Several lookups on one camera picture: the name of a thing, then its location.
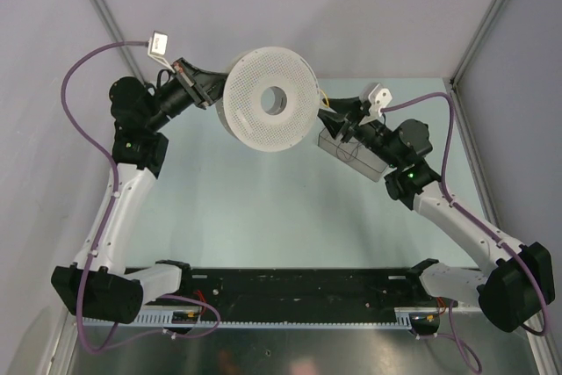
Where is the right aluminium frame post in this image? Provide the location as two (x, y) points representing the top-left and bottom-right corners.
(445, 0), (530, 90)

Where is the aluminium frame post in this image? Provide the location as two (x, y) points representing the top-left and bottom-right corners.
(90, 0), (145, 82)
(445, 0), (530, 90)

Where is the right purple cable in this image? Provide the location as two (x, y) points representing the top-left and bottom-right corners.
(381, 92), (552, 371)

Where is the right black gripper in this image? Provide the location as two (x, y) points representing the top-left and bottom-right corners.
(314, 96), (403, 169)

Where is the white plastic spool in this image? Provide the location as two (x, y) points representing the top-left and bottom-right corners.
(216, 47), (321, 153)

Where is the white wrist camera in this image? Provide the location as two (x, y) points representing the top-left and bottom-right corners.
(358, 83), (393, 123)
(147, 31), (172, 70)

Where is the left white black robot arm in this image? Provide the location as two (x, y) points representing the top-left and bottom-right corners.
(51, 59), (227, 324)

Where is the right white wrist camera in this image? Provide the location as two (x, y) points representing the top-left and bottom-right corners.
(358, 83), (393, 123)

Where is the left aluminium frame post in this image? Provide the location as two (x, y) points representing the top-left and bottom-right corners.
(90, 0), (145, 82)

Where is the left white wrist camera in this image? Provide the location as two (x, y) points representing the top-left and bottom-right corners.
(147, 31), (172, 70)

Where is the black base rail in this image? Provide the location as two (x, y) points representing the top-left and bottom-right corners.
(126, 260), (460, 323)

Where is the clear plastic box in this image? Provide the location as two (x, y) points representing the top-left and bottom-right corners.
(317, 129), (388, 182)

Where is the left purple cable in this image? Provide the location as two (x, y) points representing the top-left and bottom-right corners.
(60, 40), (221, 355)

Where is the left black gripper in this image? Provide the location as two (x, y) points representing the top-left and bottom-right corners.
(145, 57), (240, 132)

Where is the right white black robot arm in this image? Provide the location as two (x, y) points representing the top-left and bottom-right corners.
(318, 97), (555, 332)

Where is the dark purple thin cable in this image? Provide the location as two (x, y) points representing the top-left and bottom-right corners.
(335, 140), (361, 162)

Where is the white slotted cable duct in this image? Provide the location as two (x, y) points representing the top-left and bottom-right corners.
(135, 306), (416, 330)

